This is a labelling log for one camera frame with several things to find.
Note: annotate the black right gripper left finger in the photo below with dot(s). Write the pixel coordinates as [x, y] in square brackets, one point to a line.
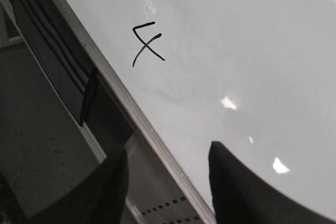
[100, 198]

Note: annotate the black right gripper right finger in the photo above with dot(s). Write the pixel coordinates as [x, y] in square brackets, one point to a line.
[240, 196]

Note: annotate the white perforated metal rack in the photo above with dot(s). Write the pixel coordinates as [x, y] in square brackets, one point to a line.
[159, 190]

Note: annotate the white whiteboard with aluminium frame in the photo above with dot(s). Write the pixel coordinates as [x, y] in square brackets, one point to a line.
[256, 75]

